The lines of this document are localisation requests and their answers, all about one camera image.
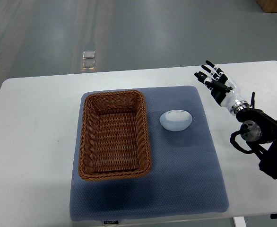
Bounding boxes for upper metal floor plate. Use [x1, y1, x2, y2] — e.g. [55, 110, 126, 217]
[82, 50, 95, 59]

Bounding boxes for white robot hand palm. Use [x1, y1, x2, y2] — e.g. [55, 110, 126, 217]
[215, 79, 249, 114]

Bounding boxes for lower metal floor plate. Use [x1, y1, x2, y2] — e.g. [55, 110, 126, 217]
[82, 60, 95, 70]

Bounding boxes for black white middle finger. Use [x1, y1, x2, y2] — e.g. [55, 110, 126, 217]
[194, 72, 212, 83]

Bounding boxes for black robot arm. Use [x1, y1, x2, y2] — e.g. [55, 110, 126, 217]
[194, 61, 277, 180]

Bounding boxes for brown wicker basket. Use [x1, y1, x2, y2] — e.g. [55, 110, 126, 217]
[78, 90, 152, 181]

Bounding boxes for blue padded mat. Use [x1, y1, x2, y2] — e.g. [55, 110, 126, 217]
[69, 85, 231, 222]

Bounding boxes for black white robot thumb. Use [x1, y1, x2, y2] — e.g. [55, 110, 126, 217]
[205, 79, 233, 93]

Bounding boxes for white table leg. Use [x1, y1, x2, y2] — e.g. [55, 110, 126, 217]
[233, 216, 247, 227]

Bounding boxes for light blue egg toy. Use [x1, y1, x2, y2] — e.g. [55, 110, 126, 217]
[159, 110, 193, 131]

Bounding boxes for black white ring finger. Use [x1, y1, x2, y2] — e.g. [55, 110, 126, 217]
[201, 65, 224, 80]

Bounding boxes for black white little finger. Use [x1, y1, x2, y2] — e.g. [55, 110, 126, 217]
[205, 60, 227, 78]

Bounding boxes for brown cardboard box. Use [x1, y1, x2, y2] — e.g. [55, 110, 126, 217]
[257, 0, 277, 13]

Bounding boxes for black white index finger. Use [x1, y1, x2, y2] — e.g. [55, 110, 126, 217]
[205, 83, 220, 102]

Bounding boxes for metal floor plate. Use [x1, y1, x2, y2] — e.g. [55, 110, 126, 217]
[82, 50, 95, 59]
[82, 60, 95, 70]

